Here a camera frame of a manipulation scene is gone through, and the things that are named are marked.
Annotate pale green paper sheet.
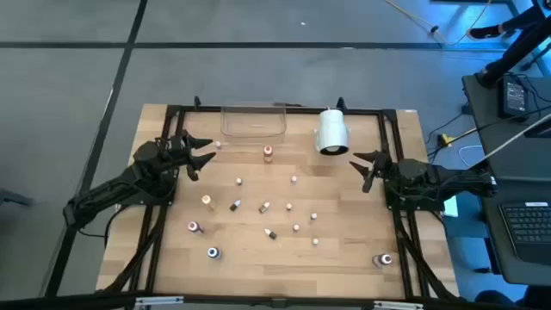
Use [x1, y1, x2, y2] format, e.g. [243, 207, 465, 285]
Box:
[443, 194, 458, 217]

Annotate clear plastic container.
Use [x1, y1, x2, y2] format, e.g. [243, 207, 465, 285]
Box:
[220, 105, 288, 140]

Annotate black keyboard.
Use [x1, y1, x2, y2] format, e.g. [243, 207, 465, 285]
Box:
[498, 200, 551, 266]

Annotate grey furniture foot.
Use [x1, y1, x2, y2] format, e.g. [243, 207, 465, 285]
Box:
[0, 189, 34, 208]

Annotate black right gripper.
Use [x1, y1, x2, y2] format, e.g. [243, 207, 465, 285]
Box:
[349, 150, 395, 183]

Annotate black power supply box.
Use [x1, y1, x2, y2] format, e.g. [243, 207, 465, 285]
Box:
[498, 73, 530, 120]

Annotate person's leg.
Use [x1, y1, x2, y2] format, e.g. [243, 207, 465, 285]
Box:
[498, 3, 548, 32]

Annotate black aluminium table frame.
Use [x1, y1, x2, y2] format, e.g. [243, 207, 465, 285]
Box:
[98, 96, 460, 302]

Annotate black side desk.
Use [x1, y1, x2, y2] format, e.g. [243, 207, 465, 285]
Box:
[461, 72, 551, 288]

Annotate person's shoe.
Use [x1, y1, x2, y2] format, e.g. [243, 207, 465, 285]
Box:
[467, 24, 503, 41]

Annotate black crossbar with silver brackets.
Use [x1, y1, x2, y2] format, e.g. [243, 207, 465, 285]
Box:
[0, 292, 551, 310]

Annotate silver metal rod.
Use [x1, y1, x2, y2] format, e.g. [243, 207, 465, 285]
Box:
[473, 112, 551, 170]

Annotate yellow floor cable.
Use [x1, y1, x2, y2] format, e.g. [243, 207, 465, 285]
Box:
[384, 0, 494, 47]

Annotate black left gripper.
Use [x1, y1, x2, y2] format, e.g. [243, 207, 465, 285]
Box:
[161, 132, 217, 172]

